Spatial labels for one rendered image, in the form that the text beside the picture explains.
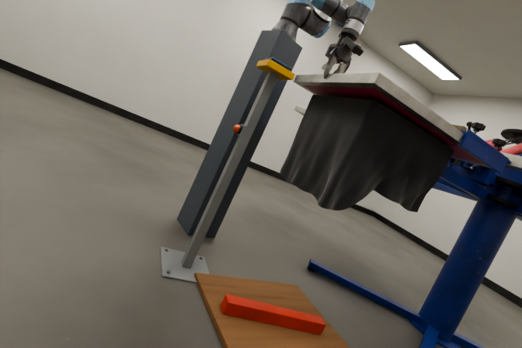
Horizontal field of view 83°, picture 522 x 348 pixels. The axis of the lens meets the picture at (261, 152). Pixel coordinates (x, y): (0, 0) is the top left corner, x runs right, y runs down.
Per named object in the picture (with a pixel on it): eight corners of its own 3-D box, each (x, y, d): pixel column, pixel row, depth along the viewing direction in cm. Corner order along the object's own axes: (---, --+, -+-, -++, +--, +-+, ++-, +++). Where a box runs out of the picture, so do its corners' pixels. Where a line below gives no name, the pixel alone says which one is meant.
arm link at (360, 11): (367, 7, 126) (381, 1, 118) (356, 31, 126) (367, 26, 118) (353, -3, 123) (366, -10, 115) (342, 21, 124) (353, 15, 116)
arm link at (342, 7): (332, 3, 133) (345, -4, 122) (351, 16, 136) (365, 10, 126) (325, 20, 133) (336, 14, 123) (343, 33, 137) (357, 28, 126)
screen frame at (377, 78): (374, 83, 93) (379, 71, 93) (293, 81, 146) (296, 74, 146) (499, 170, 125) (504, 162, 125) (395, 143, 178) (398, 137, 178)
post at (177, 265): (161, 276, 116) (264, 50, 109) (159, 248, 136) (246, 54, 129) (212, 287, 125) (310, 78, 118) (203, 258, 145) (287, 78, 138)
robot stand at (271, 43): (176, 219, 175) (262, 29, 167) (202, 223, 186) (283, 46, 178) (187, 234, 161) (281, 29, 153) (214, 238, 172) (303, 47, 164)
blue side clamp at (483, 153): (461, 146, 112) (470, 129, 111) (449, 143, 116) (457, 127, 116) (501, 173, 124) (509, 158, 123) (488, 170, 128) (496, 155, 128)
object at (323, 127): (321, 209, 106) (375, 99, 103) (273, 172, 147) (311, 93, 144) (328, 211, 107) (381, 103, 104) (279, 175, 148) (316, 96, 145)
